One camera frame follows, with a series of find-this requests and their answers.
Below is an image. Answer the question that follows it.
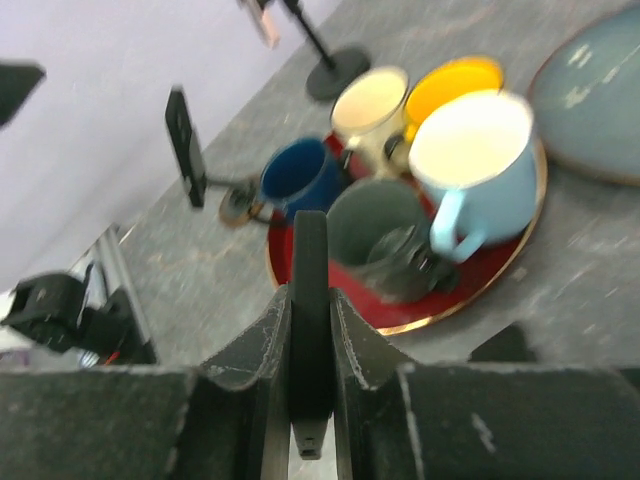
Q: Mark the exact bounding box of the light blue mug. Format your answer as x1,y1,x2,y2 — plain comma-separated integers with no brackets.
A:
408,90,539,263

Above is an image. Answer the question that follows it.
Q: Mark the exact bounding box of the grey-green ceramic mug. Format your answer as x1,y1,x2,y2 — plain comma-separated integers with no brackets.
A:
327,178,457,295

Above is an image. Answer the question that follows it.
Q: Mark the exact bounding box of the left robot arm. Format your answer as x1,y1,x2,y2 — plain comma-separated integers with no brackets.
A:
1,263,158,365

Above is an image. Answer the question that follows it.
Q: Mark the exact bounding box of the cream ceramic mug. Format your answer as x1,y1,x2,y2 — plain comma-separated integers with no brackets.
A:
330,66,410,178

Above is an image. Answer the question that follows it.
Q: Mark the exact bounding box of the yellow ceramic mug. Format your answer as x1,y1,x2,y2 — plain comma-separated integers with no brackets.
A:
402,56,504,142

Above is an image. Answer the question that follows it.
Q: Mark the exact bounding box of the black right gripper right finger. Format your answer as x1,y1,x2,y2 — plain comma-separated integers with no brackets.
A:
331,290,639,479

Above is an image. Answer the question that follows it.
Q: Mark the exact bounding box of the round red tray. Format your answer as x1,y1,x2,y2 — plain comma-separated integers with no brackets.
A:
266,141,548,336

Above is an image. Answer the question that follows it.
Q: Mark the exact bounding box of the phone on wooden-base stand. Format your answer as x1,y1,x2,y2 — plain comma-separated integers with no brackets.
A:
165,86,206,209

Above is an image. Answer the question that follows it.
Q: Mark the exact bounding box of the black phone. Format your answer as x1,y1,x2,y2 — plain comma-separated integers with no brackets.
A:
288,211,335,460

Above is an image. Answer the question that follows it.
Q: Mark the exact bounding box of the black round-base phone stand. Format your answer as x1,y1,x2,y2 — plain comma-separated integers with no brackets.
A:
282,0,371,103

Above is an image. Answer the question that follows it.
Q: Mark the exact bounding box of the black folding phone stand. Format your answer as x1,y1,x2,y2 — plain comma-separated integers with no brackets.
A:
468,323,538,363

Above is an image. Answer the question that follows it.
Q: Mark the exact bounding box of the teal ceramic plate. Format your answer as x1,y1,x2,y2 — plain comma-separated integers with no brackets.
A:
527,1,639,186

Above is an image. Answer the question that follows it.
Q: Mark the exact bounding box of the dark blue mug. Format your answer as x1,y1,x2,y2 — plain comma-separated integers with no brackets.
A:
258,137,347,224

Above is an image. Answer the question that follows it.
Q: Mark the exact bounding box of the phone in pink case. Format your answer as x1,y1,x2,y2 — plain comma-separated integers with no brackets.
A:
238,0,280,49

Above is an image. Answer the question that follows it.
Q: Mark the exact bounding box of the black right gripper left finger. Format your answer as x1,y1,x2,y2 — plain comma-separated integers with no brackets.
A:
1,288,290,479

